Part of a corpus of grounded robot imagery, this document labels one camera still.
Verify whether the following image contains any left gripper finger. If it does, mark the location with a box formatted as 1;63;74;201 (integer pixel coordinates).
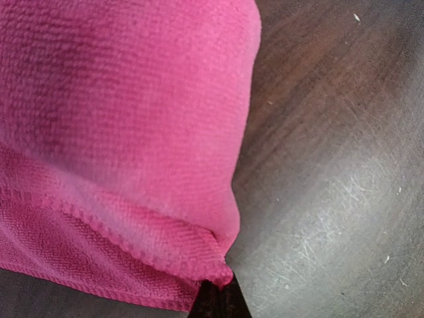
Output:
188;275;252;318

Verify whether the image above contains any magenta pink towel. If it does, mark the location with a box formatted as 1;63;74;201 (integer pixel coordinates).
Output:
1;1;261;311

